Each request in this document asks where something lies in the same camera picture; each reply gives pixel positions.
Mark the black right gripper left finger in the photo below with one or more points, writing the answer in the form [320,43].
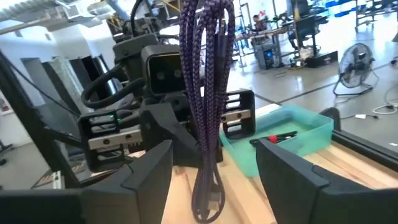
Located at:
[93,205]

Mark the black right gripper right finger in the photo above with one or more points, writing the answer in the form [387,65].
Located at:
[311,199]

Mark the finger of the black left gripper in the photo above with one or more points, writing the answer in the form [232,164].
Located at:
[164,133]
[218,154]

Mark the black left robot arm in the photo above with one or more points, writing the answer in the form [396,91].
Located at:
[133,46]

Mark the teal plastic bin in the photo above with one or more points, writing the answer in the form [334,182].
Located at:
[311,140]

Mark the grey computer tower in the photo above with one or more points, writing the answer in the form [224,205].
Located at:
[265,56]

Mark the background work desk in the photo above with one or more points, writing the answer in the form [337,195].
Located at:
[264,33]

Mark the person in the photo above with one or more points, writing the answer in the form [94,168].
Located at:
[258,23]

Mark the black stand base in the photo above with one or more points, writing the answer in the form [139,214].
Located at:
[321,59]

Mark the black floor fan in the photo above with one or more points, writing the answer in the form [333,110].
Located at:
[354,65]

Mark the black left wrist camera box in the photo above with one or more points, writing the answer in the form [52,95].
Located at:
[161,71]

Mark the black aluminium table frame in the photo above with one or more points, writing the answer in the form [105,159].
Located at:
[28,118]

